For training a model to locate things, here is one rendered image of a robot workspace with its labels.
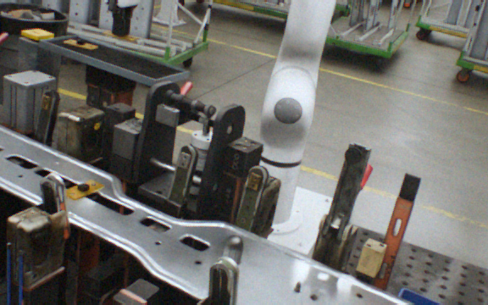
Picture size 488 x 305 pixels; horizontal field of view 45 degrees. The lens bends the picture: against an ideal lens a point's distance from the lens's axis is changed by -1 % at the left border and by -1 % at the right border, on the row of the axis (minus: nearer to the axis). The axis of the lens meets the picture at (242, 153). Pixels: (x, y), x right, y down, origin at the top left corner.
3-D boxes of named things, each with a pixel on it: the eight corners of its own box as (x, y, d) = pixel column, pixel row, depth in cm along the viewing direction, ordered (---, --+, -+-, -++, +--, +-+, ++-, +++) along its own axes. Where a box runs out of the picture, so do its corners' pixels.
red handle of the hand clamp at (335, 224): (323, 222, 106) (358, 158, 113) (323, 228, 107) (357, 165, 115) (345, 230, 104) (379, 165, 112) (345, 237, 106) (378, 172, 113)
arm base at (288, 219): (255, 190, 175) (264, 133, 166) (313, 213, 167) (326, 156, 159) (220, 216, 159) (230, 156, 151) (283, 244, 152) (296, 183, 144)
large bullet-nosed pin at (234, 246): (218, 268, 102) (224, 235, 99) (227, 260, 104) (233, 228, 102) (233, 274, 100) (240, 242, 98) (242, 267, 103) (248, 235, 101)
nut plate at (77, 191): (74, 201, 111) (74, 195, 110) (60, 193, 112) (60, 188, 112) (105, 187, 118) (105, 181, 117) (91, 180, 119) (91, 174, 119)
